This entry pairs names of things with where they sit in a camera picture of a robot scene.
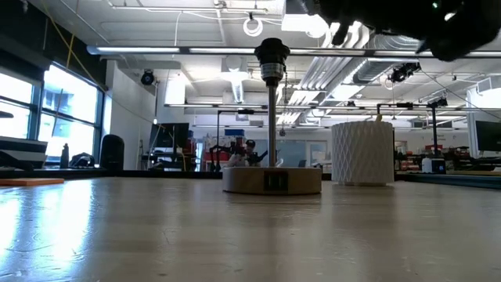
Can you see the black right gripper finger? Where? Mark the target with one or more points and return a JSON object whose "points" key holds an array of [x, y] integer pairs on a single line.
{"points": [[340, 34]]}

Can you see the lamp with round wooden base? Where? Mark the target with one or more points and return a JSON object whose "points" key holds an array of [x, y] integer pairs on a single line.
{"points": [[272, 181]]}

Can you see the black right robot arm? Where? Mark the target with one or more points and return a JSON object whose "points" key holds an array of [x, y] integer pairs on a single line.
{"points": [[462, 31]]}

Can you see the white textured cup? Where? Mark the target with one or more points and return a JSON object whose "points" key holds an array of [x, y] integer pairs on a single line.
{"points": [[362, 152]]}

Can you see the person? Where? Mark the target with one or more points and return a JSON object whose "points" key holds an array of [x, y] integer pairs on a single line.
{"points": [[244, 154]]}

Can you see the white box device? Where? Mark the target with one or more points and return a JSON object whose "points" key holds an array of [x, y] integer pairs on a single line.
{"points": [[428, 165]]}

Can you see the black computer monitor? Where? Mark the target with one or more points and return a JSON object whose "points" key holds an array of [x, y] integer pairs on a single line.
{"points": [[168, 135], [489, 136]]}

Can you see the black round ceiling spotlight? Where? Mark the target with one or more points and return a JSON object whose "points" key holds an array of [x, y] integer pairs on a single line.
{"points": [[147, 77]]}

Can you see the black rounded bin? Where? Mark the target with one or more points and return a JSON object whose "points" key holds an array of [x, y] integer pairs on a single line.
{"points": [[112, 152]]}

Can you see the large window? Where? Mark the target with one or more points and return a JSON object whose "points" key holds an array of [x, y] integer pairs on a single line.
{"points": [[70, 133]]}

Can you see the black bag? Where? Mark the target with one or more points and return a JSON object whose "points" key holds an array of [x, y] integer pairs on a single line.
{"points": [[82, 161]]}

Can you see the dark water bottle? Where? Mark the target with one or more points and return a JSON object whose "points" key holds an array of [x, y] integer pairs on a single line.
{"points": [[64, 158]]}

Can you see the white and black box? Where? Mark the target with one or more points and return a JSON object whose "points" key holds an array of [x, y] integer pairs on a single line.
{"points": [[21, 152]]}

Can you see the orange sticky note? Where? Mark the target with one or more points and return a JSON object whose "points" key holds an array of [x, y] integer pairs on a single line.
{"points": [[27, 182]]}

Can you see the silver ventilation duct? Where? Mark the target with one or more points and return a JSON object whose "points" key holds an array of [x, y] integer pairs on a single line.
{"points": [[372, 70]]}

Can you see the black hanging camera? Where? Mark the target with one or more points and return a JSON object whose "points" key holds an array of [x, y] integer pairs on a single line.
{"points": [[403, 72]]}

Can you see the black background rig frame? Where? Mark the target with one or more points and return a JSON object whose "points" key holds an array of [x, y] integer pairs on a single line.
{"points": [[246, 111]]}

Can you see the black background camera stand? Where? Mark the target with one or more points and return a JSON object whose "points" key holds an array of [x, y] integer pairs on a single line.
{"points": [[434, 133]]}

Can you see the black metal rig frame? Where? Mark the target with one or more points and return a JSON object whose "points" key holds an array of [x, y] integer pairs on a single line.
{"points": [[117, 174]]}

